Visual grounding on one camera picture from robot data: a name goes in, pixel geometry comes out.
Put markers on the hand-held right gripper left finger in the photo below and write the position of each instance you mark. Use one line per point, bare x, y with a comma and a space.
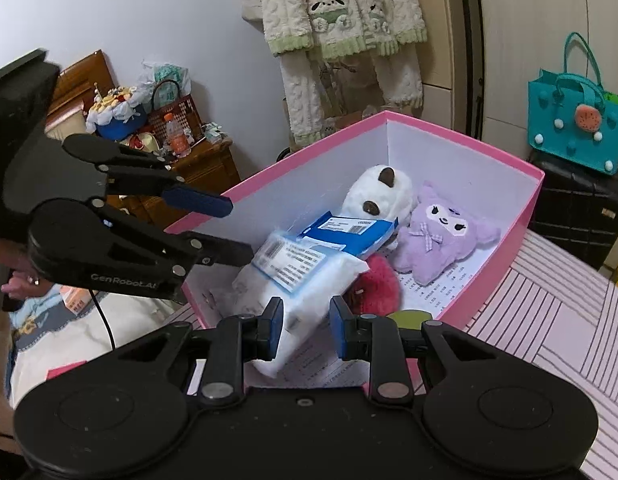
274, 330

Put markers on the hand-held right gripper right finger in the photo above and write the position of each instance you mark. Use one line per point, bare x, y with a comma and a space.
339, 330

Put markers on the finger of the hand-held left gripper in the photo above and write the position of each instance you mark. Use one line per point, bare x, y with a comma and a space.
224, 252
199, 202

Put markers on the white tissue packet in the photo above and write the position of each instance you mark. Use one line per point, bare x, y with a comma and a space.
299, 300

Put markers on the red and green fluffy toy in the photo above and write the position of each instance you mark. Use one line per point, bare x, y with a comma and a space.
379, 285

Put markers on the blue wipes packet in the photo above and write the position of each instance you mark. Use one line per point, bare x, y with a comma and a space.
339, 246

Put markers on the purple plush toy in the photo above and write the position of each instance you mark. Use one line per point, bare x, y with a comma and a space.
439, 245

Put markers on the white panda plush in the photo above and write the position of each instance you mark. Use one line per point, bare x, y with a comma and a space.
374, 190

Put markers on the pink cardboard box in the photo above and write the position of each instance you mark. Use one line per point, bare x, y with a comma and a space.
499, 255

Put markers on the person's left hand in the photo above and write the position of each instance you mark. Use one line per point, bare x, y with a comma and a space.
24, 285

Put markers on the wooden nightstand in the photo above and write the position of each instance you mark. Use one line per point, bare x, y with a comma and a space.
209, 165

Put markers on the orange drink bottle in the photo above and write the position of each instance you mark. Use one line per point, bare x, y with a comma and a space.
178, 142

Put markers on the gold wrapped bouquet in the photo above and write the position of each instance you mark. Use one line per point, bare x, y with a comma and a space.
144, 142

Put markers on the red checked basket bag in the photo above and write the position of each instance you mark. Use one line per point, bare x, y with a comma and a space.
186, 110

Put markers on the blue and white bouquet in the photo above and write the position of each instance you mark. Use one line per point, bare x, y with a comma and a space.
119, 125

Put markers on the wooden headboard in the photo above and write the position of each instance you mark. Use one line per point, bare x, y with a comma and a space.
84, 75

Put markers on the white plastic bag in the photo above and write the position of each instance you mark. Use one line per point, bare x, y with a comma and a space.
169, 72

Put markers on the brown paper bag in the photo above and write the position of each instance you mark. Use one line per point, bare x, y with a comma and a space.
349, 120

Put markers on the white bed blanket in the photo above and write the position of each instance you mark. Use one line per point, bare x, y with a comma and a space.
54, 340

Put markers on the striped tablecloth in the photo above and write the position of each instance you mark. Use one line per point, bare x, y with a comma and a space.
539, 310

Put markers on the cream and green fleece robe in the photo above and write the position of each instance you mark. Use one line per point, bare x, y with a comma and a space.
339, 10

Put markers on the black suitcase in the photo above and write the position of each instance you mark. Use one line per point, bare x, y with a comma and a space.
574, 210

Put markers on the teal felt tote bag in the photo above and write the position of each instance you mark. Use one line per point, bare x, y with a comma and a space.
564, 110

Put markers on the black clothes rack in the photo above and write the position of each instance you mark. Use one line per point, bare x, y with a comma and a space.
470, 35

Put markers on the beige three-door wardrobe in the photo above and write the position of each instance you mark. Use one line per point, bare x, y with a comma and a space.
529, 35

